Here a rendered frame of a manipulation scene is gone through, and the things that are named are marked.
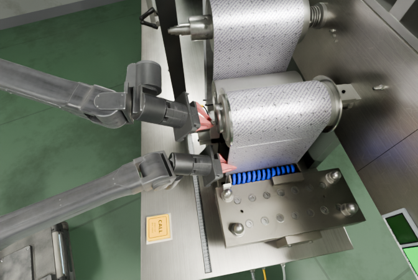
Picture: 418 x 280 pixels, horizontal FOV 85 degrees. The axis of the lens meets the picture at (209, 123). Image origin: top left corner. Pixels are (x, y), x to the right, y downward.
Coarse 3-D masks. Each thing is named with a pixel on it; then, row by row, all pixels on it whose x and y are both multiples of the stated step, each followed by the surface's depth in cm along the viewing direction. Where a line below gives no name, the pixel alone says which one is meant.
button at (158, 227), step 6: (156, 216) 74; (162, 216) 74; (168, 216) 74; (150, 222) 73; (156, 222) 73; (162, 222) 73; (168, 222) 73; (150, 228) 72; (156, 228) 72; (162, 228) 72; (168, 228) 72; (150, 234) 71; (156, 234) 71; (162, 234) 71; (168, 234) 71; (150, 240) 70; (156, 240) 72
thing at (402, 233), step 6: (396, 216) 48; (402, 216) 47; (390, 222) 50; (396, 222) 49; (402, 222) 47; (396, 228) 49; (402, 228) 47; (408, 228) 46; (396, 234) 49; (402, 234) 48; (408, 234) 46; (402, 240) 48; (408, 240) 46; (414, 240) 45
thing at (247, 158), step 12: (264, 144) 58; (276, 144) 59; (288, 144) 60; (300, 144) 61; (228, 156) 61; (240, 156) 61; (252, 156) 63; (264, 156) 64; (276, 156) 66; (288, 156) 67; (300, 156) 69; (240, 168) 69; (252, 168) 70; (264, 168) 72
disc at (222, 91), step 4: (220, 88) 56; (224, 88) 53; (220, 92) 56; (224, 92) 51; (224, 96) 52; (228, 100) 50; (228, 104) 49; (228, 108) 49; (228, 112) 49; (228, 116) 50; (232, 120) 49; (232, 124) 49; (232, 128) 49; (232, 132) 50; (232, 136) 50; (228, 140) 54; (232, 140) 51; (228, 144) 55
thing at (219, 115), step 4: (216, 104) 54; (220, 104) 54; (216, 108) 53; (220, 108) 53; (216, 112) 53; (220, 112) 52; (216, 116) 55; (220, 116) 52; (224, 116) 52; (216, 120) 55; (220, 120) 52; (224, 120) 52; (216, 124) 57; (220, 124) 52; (224, 124) 53; (216, 128) 57; (220, 128) 53; (224, 128) 53; (220, 132) 54; (224, 132) 55
